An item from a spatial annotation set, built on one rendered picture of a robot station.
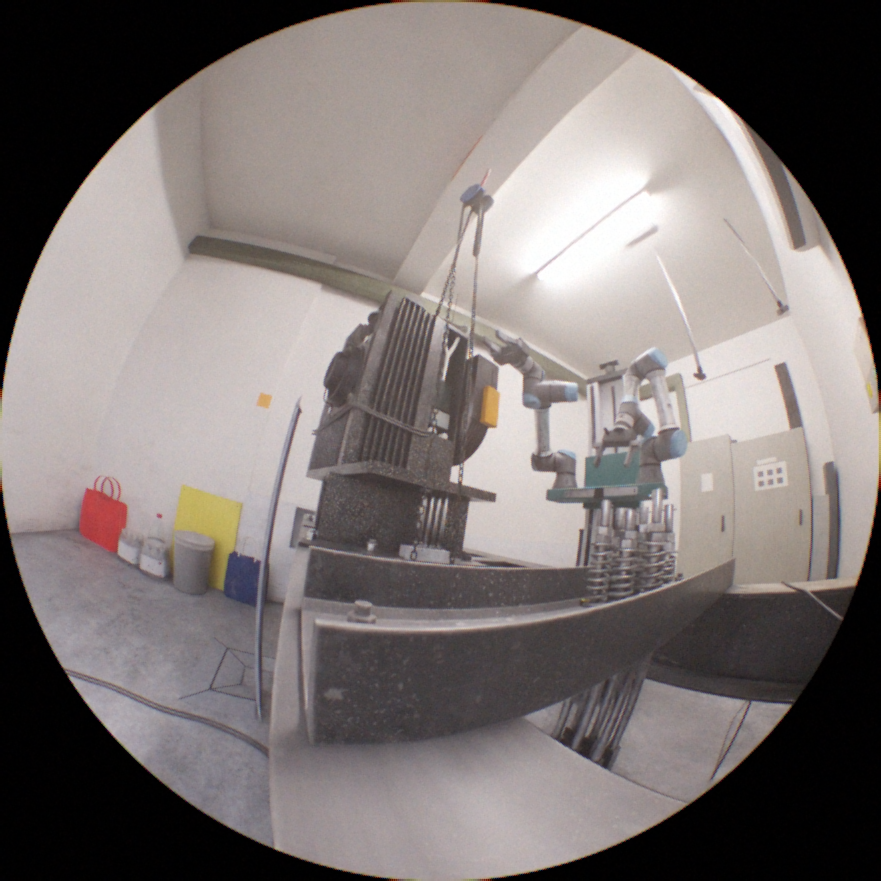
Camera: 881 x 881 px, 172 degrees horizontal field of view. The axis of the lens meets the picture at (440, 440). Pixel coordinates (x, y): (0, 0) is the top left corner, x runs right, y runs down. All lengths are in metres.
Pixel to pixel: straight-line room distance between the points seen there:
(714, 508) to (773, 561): 0.83
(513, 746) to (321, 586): 0.23
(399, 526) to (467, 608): 0.57
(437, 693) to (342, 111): 2.39
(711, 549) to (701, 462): 0.85
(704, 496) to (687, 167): 2.73
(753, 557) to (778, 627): 2.29
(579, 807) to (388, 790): 0.08
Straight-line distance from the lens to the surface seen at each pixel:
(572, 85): 1.97
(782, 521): 3.11
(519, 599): 0.43
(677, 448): 1.40
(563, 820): 0.16
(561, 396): 1.12
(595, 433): 1.83
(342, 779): 0.15
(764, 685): 0.91
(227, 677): 1.31
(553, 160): 2.23
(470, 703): 0.18
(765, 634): 0.87
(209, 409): 2.31
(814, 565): 3.15
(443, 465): 1.11
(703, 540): 3.20
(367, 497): 0.88
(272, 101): 2.54
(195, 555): 1.97
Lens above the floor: 0.78
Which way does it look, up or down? 16 degrees up
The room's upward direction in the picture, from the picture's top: 9 degrees clockwise
